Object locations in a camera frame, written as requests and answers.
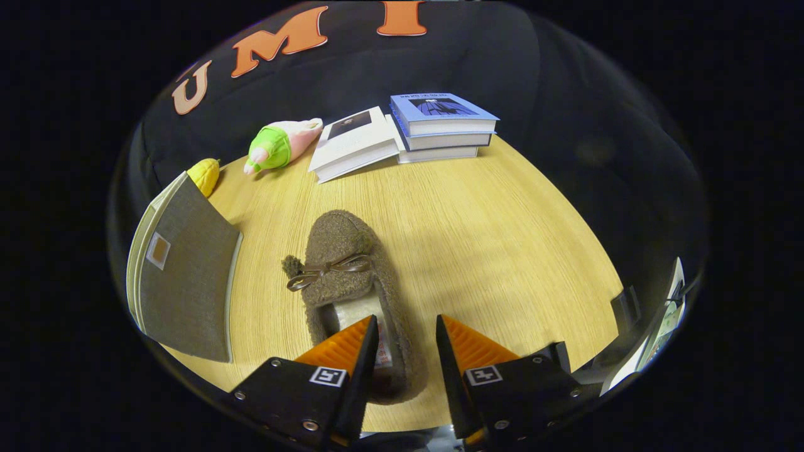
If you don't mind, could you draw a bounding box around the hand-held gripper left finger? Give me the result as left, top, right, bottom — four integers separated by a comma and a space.
229, 314, 381, 449

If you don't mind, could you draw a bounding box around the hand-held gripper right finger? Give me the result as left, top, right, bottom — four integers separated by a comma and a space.
435, 314, 585, 448

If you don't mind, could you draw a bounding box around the brown fuzzy shoe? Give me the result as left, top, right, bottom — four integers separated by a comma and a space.
281, 210, 428, 404

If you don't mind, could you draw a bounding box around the beige grey fabric storage box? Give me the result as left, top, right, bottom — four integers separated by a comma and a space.
126, 171, 244, 363

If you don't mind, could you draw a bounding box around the white printed sheet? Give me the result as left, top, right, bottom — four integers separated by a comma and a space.
600, 257, 687, 396

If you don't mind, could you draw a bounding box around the white book with portrait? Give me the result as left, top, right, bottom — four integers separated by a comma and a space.
308, 106, 403, 184

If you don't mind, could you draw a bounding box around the green pink plush toy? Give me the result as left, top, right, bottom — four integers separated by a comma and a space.
244, 118, 324, 175

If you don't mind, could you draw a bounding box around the yellow round plush toy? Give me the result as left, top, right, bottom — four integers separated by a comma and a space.
187, 158, 221, 198

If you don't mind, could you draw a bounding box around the blue book with figure cover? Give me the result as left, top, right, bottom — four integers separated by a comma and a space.
389, 93, 501, 137

